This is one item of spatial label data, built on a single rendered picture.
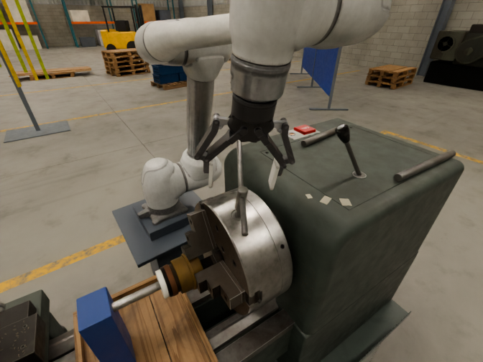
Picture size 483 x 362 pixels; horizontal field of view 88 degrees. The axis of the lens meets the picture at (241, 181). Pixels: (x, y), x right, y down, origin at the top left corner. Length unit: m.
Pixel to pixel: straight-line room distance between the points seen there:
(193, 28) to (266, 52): 0.30
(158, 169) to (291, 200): 0.69
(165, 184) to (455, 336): 1.92
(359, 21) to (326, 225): 0.37
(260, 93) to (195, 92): 0.61
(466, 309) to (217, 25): 2.24
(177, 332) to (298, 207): 0.48
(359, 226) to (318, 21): 0.40
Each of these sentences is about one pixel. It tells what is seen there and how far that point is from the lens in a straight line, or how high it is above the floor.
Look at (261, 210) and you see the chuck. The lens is 0.60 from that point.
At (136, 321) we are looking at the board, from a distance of 0.88.
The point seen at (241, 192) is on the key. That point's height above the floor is 1.31.
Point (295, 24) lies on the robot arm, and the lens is 0.37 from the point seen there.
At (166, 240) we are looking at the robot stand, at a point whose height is 0.75.
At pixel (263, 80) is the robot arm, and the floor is 1.54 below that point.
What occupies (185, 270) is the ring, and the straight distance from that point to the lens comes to 0.64.
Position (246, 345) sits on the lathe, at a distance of 0.82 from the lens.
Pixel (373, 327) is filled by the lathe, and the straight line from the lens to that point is 1.32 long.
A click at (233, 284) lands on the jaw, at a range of 0.62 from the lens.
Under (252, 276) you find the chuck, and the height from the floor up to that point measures 1.15.
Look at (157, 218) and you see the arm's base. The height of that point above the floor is 0.82.
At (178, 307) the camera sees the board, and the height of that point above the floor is 0.88.
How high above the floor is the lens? 1.61
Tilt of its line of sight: 33 degrees down
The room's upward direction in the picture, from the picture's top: straight up
